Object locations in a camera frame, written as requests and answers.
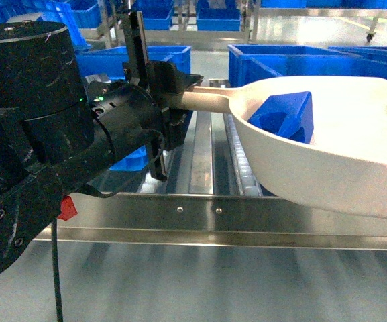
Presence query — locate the beige plastic dustpan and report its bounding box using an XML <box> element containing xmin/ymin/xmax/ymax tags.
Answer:
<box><xmin>174</xmin><ymin>76</ymin><xmax>387</xmax><ymax>218</ymax></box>

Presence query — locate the metal shelf rack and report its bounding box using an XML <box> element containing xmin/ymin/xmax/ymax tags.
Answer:
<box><xmin>32</xmin><ymin>0</ymin><xmax>387</xmax><ymax>252</ymax></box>

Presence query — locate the black cable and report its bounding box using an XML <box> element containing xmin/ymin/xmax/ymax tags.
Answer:
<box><xmin>50</xmin><ymin>129</ymin><xmax>166</xmax><ymax>322</ymax></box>

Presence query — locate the blue plastic part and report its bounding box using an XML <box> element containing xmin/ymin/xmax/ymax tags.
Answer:
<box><xmin>248</xmin><ymin>91</ymin><xmax>314</xmax><ymax>144</ymax></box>

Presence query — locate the red clip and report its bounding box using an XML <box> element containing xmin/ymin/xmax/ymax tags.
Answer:
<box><xmin>57</xmin><ymin>196</ymin><xmax>78</xmax><ymax>221</ymax></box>

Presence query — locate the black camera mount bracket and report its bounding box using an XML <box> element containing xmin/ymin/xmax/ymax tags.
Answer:
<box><xmin>119</xmin><ymin>10</ymin><xmax>168</xmax><ymax>182</ymax></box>

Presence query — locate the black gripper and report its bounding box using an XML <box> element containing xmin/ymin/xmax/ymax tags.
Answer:
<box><xmin>89</xmin><ymin>61</ymin><xmax>203</xmax><ymax>164</ymax></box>

